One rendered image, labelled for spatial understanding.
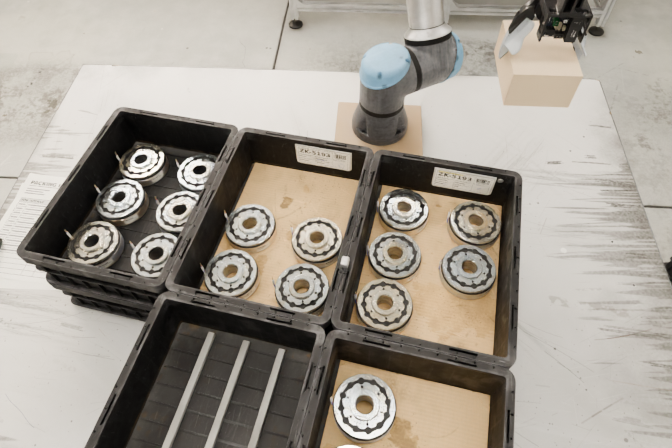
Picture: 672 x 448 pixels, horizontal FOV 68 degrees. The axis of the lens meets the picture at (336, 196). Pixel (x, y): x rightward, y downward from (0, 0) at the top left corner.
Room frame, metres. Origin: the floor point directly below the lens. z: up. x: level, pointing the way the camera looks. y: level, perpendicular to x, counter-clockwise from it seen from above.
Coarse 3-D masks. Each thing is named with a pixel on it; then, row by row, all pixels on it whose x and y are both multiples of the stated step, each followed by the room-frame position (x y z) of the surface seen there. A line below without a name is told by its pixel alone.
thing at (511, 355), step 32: (416, 160) 0.65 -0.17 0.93; (448, 160) 0.65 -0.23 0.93; (512, 224) 0.49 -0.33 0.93; (352, 256) 0.44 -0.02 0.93; (512, 256) 0.42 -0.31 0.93; (512, 288) 0.36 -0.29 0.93; (512, 320) 0.31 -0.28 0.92; (448, 352) 0.26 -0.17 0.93; (480, 352) 0.25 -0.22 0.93; (512, 352) 0.25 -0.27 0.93
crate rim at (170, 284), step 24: (312, 144) 0.71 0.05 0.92; (336, 144) 0.71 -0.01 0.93; (216, 192) 0.60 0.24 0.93; (360, 192) 0.58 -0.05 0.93; (192, 240) 0.48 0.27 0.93; (336, 264) 0.42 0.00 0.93; (168, 288) 0.39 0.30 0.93; (192, 288) 0.39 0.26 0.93; (336, 288) 0.37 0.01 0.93; (264, 312) 0.34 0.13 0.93; (288, 312) 0.34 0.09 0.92
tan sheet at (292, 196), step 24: (264, 168) 0.73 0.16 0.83; (288, 168) 0.73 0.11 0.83; (264, 192) 0.66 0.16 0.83; (288, 192) 0.66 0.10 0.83; (312, 192) 0.66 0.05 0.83; (336, 192) 0.65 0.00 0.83; (288, 216) 0.60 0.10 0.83; (312, 216) 0.59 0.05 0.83; (336, 216) 0.59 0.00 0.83; (288, 240) 0.54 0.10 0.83; (264, 264) 0.48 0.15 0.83; (288, 264) 0.48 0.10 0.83; (264, 288) 0.43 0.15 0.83
